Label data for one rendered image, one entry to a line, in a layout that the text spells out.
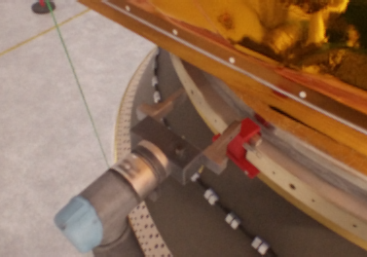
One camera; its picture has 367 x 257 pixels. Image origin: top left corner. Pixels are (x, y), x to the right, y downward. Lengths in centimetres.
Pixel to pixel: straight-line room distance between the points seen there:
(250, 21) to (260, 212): 43
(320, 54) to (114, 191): 36
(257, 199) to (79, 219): 42
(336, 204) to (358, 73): 23
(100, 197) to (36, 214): 222
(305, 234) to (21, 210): 231
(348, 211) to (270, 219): 20
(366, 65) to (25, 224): 248
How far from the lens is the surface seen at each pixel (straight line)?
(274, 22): 51
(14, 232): 270
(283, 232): 76
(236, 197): 79
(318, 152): 62
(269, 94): 65
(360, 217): 63
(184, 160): 51
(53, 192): 274
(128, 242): 56
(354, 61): 50
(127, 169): 50
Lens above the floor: 222
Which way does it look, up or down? 50 degrees down
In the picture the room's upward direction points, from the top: 1 degrees counter-clockwise
